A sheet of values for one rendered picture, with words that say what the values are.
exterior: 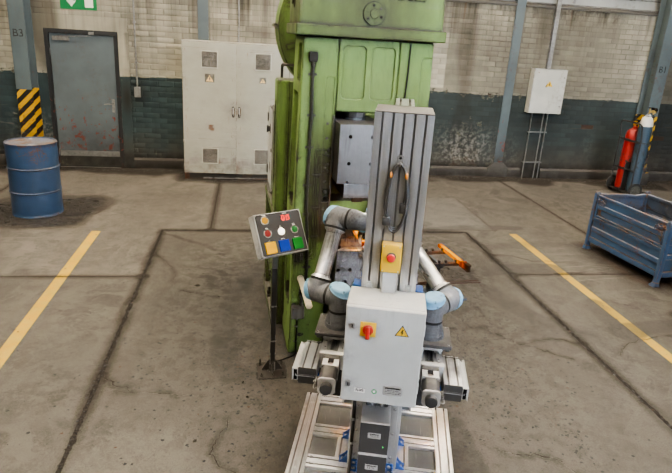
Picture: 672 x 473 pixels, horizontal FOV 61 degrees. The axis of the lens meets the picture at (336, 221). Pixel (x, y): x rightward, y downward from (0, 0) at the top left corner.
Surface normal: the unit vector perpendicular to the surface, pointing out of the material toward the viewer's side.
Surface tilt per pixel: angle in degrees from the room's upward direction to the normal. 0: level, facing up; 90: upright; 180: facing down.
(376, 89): 90
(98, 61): 90
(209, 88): 90
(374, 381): 91
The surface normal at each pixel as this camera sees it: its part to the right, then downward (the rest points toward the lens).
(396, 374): -0.12, 0.30
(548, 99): 0.14, 0.32
